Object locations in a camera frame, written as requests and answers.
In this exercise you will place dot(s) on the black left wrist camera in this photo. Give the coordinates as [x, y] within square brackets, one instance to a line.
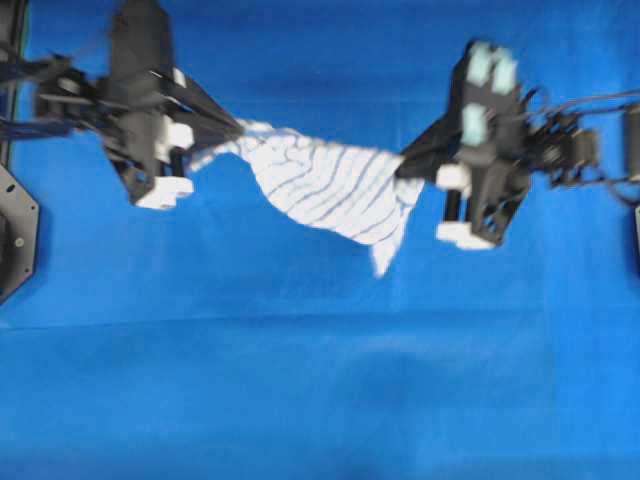
[141, 42]

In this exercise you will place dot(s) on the white blue striped towel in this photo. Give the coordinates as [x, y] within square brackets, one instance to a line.
[350, 190]

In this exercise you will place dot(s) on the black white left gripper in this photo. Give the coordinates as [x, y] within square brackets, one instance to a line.
[149, 148]

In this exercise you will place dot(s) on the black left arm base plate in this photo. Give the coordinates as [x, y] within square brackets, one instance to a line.
[19, 234]

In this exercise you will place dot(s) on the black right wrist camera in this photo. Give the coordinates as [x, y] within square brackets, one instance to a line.
[487, 85]

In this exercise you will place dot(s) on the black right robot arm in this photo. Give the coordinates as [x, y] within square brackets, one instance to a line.
[568, 154]

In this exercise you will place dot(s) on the blue table cloth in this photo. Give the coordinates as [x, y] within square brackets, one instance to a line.
[220, 340]

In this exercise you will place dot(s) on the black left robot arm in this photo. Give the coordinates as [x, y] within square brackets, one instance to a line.
[64, 100]

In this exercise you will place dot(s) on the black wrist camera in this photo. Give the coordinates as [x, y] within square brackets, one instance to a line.
[487, 85]
[141, 42]

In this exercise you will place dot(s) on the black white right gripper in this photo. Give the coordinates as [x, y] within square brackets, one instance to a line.
[481, 200]

